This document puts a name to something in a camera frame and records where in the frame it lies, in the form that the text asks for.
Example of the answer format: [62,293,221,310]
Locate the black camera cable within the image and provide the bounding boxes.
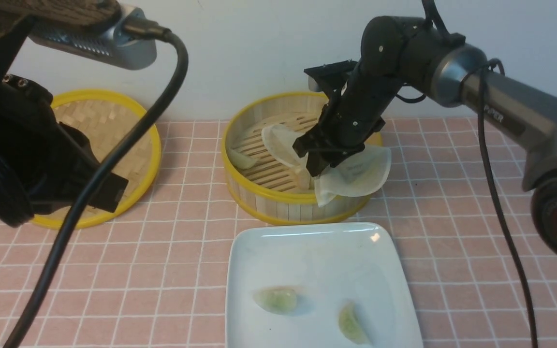
[395,0,540,348]
[2,19,190,348]

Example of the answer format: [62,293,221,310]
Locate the right black Piper robot arm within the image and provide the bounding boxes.
[293,16,557,254]

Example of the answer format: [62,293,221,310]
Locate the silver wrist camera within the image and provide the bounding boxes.
[304,60,359,100]
[29,4,157,71]

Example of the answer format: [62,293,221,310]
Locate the pale green steamed dumpling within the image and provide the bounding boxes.
[337,302,371,345]

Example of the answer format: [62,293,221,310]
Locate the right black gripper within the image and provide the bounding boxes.
[292,62,400,177]

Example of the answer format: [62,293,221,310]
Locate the right black camera cable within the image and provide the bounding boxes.
[395,0,540,348]

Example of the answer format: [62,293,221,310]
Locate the yellow-rimmed bamboo steamer lid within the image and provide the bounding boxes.
[29,89,162,230]

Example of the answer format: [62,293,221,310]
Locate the white round steamer liner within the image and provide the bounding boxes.
[261,125,392,207]

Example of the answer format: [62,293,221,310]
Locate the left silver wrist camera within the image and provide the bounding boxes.
[29,4,157,71]

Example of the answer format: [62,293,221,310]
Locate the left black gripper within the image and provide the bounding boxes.
[0,72,129,228]

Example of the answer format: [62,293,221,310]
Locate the left black camera cable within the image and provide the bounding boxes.
[2,19,190,348]

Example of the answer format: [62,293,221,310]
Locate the yellow-rimmed bamboo steamer basket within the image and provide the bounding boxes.
[220,92,371,226]

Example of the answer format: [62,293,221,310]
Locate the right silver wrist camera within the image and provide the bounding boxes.
[304,60,359,100]

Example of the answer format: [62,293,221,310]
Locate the white rectangular plate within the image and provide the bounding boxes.
[225,222,424,348]

